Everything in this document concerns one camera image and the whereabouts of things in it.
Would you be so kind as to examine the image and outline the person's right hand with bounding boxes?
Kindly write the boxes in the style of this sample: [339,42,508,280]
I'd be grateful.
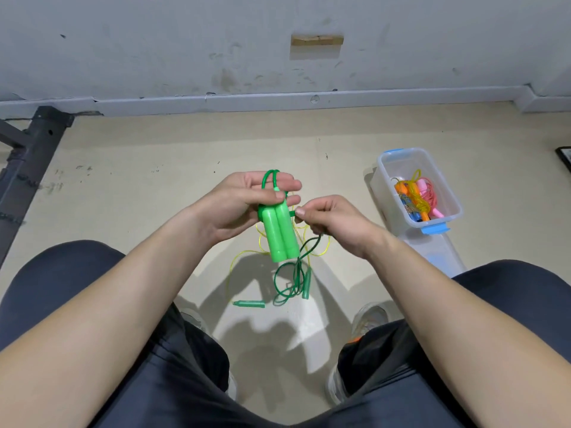
[294,195,387,261]

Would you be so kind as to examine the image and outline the person's left hand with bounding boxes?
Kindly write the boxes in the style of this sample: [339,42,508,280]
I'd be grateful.
[190,170,305,246]

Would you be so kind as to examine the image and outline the green-handled dark green jump rope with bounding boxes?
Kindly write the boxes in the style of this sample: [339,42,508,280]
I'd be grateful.
[257,169,322,307]

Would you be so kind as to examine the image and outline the orange handled yellow skipping rope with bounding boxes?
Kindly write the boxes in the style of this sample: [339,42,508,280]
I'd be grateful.
[395,171,433,222]

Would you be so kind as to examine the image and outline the clear storage box blue latches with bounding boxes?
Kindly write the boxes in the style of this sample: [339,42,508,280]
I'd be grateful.
[373,147,465,235]

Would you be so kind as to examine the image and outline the pink skipping rope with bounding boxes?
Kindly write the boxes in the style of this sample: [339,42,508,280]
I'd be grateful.
[418,178,445,219]

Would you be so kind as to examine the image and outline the pile of colourful jump ropes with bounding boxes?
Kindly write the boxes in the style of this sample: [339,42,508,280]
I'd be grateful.
[223,222,333,309]

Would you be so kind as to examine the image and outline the person's left forearm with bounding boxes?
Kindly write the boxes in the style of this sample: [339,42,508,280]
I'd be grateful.
[0,209,215,428]

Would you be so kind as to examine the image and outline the person's right forearm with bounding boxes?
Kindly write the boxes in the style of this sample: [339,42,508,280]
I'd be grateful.
[366,231,571,428]

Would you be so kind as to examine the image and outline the clear plastic box lid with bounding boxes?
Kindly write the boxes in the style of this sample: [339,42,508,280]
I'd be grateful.
[415,229,468,278]

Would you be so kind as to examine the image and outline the grey right shoe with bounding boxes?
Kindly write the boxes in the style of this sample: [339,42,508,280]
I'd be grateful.
[325,303,392,405]

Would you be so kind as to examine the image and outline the grey shoe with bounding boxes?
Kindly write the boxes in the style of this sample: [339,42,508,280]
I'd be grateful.
[325,303,392,405]
[178,303,239,402]

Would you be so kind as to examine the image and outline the grey left shoe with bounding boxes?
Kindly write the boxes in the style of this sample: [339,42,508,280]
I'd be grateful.
[178,303,239,402]

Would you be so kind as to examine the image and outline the black shorts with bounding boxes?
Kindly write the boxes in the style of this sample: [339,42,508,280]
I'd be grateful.
[0,240,571,428]

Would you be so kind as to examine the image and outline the small wooden wall block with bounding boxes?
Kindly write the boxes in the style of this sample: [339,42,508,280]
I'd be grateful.
[291,33,346,48]

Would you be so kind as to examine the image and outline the black metal rack frame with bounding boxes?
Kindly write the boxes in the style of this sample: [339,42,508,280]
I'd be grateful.
[0,106,75,268]

